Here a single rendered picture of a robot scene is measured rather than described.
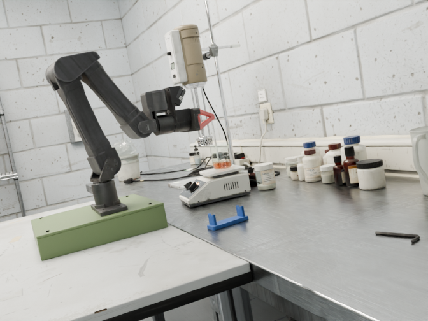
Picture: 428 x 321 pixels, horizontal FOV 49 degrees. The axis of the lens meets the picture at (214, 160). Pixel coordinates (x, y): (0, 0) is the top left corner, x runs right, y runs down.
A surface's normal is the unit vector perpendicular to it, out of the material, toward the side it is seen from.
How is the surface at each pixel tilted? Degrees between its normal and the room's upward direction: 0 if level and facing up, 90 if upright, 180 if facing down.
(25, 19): 90
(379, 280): 0
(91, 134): 87
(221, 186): 90
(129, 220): 90
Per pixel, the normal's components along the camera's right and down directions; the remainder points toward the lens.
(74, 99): 0.55, 0.13
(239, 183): 0.29, 0.05
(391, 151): -0.90, 0.20
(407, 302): -0.17, -0.98
